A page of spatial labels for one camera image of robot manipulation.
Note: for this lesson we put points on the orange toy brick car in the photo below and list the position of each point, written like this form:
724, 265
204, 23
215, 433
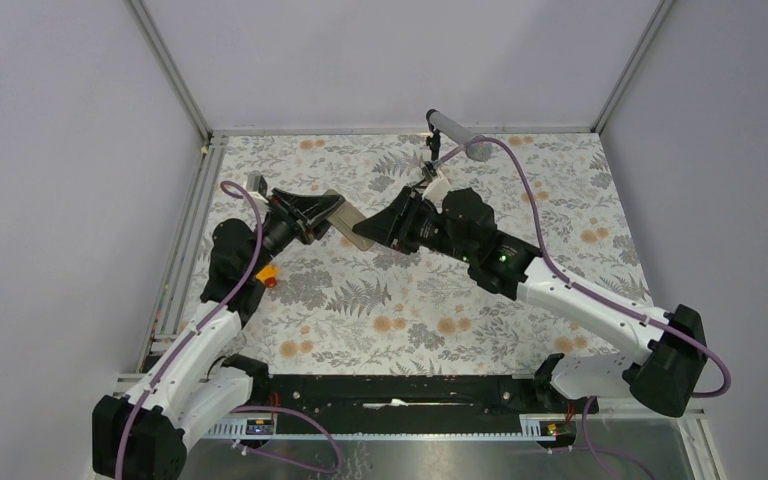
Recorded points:
268, 276

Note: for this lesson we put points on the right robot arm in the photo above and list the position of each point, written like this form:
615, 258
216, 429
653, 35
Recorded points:
658, 360

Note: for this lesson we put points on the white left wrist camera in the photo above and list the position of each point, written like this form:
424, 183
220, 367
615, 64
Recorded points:
256, 185

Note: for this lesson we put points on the floral table mat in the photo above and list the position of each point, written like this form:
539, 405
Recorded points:
339, 310

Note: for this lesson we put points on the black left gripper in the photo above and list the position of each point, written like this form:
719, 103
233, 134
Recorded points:
306, 215

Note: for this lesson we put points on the white remote control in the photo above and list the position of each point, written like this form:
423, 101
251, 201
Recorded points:
343, 219

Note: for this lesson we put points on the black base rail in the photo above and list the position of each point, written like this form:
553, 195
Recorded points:
411, 405

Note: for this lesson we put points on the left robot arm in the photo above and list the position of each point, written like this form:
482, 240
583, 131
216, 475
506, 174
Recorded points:
148, 432

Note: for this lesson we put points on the grey microphone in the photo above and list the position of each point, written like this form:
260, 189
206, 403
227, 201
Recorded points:
440, 124

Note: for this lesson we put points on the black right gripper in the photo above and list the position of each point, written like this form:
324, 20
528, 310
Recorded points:
392, 227

